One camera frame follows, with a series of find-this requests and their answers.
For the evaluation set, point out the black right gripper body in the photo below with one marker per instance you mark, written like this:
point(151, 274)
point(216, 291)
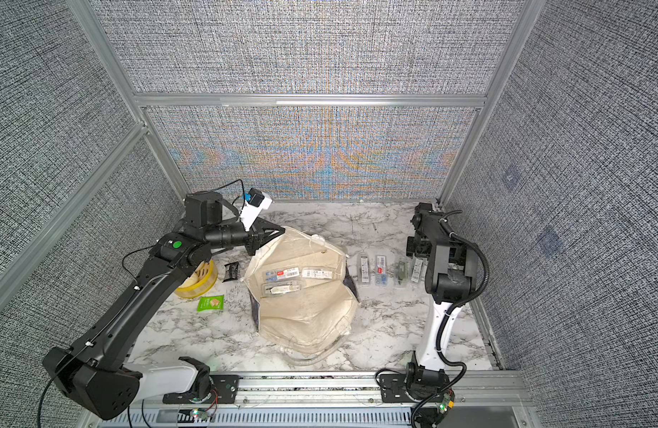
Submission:
point(419, 246)

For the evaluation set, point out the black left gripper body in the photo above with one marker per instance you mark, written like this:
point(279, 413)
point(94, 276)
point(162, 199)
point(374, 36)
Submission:
point(252, 238)

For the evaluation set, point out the clear compass case green insert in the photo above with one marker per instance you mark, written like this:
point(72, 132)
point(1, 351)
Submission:
point(401, 270)

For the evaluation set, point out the clear compass set case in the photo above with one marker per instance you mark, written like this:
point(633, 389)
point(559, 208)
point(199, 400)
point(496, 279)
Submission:
point(364, 270)

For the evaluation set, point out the beige canvas tote bag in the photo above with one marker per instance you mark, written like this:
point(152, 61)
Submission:
point(310, 324)

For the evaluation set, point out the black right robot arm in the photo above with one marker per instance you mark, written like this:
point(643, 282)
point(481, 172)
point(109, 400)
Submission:
point(447, 272)

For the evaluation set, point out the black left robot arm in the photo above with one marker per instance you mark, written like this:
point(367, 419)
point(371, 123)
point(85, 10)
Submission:
point(93, 371)

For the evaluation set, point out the small black packet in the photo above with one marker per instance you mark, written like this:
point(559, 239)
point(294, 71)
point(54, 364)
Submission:
point(231, 272)

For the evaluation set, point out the yellow tape roll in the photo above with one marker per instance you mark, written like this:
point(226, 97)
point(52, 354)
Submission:
point(201, 281)

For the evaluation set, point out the green snack packet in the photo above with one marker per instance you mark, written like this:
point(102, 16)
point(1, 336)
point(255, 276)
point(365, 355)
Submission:
point(208, 303)

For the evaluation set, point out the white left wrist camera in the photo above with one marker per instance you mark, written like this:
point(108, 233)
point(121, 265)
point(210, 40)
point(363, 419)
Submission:
point(255, 201)

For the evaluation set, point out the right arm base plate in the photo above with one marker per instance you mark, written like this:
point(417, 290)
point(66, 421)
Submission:
point(397, 387)

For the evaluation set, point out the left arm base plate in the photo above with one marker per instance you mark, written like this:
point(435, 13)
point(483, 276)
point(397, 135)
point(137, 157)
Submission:
point(221, 388)

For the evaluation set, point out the aluminium front rail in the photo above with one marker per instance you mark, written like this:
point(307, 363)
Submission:
point(336, 399)

